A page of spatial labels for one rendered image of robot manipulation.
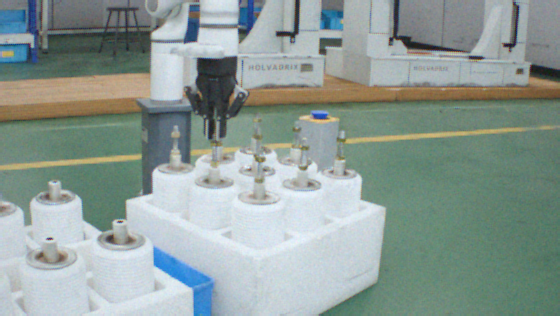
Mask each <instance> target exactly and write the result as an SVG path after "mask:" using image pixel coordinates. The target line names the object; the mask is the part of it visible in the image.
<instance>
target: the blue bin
mask: <svg viewBox="0 0 560 316"><path fill-rule="evenodd" d="M153 257H154V266H156V267H157V268H158V269H160V270H161V271H163V272H165V273H166V274H167V275H169V276H170V277H173V278H176V279H177V280H178V281H180V282H181V283H183V284H185V285H186V286H188V287H189V288H190V289H192V299H193V316H211V309H212V289H213V288H214V287H215V280H214V279H213V278H212V277H210V276H209V275H207V274H205V273H204V272H202V271H200V270H198V269H197V268H195V267H192V266H190V265H188V264H186V263H185V262H183V261H181V260H179V259H178V258H176V257H174V256H173V255H171V254H169V253H168V252H166V251H164V250H162V249H161V248H159V247H158V246H155V245H153Z"/></svg>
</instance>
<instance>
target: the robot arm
mask: <svg viewBox="0 0 560 316"><path fill-rule="evenodd" d="M193 1H199V3H200V27H199V32H198V39H197V45H190V44H184V38H185V35H186V32H187V23H188V8H189V3H190V2H193ZM238 4H239V2H238V0H146V4H145V8H146V9H147V11H148V13H149V14H150V15H151V16H153V17H157V18H166V23H165V24H164V26H163V27H162V28H160V29H157V30H156V31H154V32H153V33H152V44H151V72H150V85H151V88H150V91H151V104H152V103H155V104H163V105H171V104H179V103H182V82H183V56H187V57H196V58H197V70H196V71H197V77H196V79H195V82H194V83H193V84H191V85H189V86H185V87H184V92H185V94H186V95H187V97H188V99H189V103H190V106H191V107H192V109H193V111H194V113H195V114H196V115H199V116H201V117H202V118H203V120H204V136H206V139H212V135H214V118H213V116H214V106H215V108H216V119H217V121H215V140H216V141H221V140H223V139H224V137H226V131H227V120H228V119H230V118H232V117H235V116H236V115H237V114H238V113H239V112H240V110H241V108H242V107H243V105H244V104H245V102H246V100H247V99H248V97H249V96H250V92H249V91H248V90H246V91H244V90H243V89H242V88H241V87H239V86H238V82H237V79H236V71H237V66H238V47H239V39H238V28H237V27H238ZM199 91H200V92H201V94H202V99H201V97H200V95H199ZM233 92H234V97H233V98H235V99H234V100H233V102H232V104H231V105H230V98H231V96H232V94H233ZM229 106H230V108H229Z"/></svg>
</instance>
